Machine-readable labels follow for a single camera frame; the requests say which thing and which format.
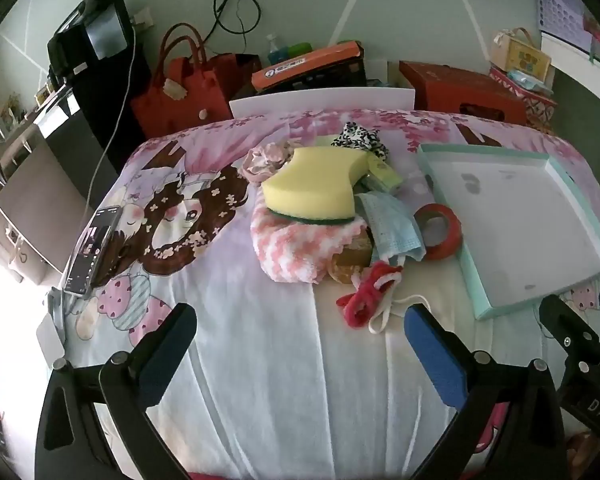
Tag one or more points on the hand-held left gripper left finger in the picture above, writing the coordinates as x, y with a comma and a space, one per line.
165, 355

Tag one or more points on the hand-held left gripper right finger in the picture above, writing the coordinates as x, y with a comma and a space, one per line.
435, 360

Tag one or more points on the teal cardboard tray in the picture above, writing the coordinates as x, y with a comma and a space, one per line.
515, 220

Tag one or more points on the red tape roll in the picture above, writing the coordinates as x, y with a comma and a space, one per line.
452, 235

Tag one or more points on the blue face mask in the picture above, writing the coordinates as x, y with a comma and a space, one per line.
390, 225

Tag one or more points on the pink white knitted cloth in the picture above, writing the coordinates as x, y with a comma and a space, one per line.
295, 250

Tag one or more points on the green tissue packet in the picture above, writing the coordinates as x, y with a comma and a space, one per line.
385, 175

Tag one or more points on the pink scrunchie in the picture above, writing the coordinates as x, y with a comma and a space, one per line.
260, 162

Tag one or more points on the yellow sponge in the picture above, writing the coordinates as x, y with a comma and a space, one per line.
310, 185

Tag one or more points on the printed pink blanket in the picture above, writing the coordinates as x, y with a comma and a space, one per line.
260, 385

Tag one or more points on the black smartphone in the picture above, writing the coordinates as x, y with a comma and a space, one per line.
92, 250

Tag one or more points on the grey cabinet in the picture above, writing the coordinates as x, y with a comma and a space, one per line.
35, 195

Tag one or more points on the red patterned box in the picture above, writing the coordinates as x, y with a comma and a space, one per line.
537, 105

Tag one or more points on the light blue packet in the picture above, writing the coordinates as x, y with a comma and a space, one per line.
530, 80

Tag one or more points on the leopard print scrunchie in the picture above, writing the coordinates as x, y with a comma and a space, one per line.
360, 135

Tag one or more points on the white shelf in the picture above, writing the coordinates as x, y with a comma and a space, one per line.
575, 60

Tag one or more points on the black cabinet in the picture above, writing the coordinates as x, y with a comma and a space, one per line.
115, 110

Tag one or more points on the red handbag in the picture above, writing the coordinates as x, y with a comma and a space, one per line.
180, 100

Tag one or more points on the small yellow gift bag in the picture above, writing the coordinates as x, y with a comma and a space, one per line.
527, 57

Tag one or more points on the red cardboard box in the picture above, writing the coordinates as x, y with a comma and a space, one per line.
455, 87

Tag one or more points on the white headboard panel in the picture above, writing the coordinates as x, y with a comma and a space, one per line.
320, 102

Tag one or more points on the dark red paper bag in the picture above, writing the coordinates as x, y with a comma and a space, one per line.
240, 72

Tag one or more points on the purple perforated basket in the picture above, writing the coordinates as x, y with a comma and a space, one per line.
562, 5

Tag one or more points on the clear bottle blue liquid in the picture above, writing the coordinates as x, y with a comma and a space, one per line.
275, 52

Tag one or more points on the orange lidded box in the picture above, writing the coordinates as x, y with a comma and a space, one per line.
305, 62

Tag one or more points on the green container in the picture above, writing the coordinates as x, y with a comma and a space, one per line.
298, 50

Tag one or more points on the white wall socket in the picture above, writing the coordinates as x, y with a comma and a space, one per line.
144, 17

